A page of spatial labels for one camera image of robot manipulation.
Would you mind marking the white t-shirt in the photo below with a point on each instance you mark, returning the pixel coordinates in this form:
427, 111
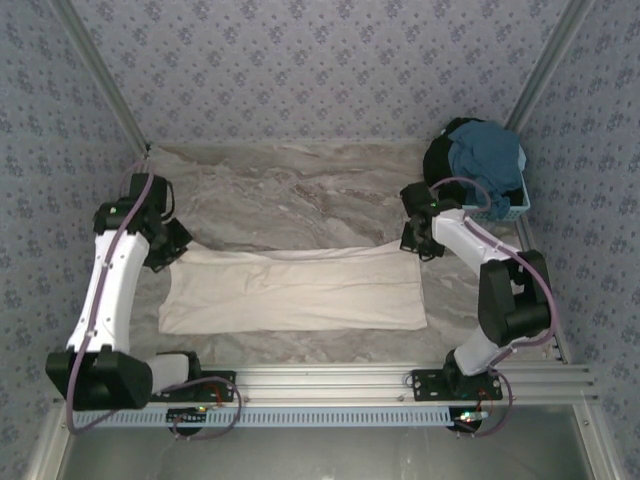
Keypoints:
300, 300

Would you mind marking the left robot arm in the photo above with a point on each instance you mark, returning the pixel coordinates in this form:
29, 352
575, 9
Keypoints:
105, 300

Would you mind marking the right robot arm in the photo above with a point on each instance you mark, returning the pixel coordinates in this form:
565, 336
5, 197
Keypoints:
510, 310

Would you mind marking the pile of dark clothes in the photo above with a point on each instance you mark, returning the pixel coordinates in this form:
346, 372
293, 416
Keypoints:
437, 160

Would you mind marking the blue t-shirt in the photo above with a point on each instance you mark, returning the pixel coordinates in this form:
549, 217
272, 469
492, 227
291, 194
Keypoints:
480, 155

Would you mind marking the light blue plastic basket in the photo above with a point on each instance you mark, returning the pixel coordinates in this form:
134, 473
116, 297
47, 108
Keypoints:
522, 200

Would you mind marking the aluminium base beam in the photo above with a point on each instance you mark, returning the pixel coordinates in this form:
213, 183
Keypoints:
325, 385

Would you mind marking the small black controller board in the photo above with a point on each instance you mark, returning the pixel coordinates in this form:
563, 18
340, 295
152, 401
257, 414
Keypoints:
187, 417
467, 419

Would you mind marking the aluminium corner post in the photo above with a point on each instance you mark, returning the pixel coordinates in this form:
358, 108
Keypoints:
106, 75
547, 65

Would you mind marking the aluminium lower frame bar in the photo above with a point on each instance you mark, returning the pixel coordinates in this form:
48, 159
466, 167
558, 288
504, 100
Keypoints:
47, 445
595, 445

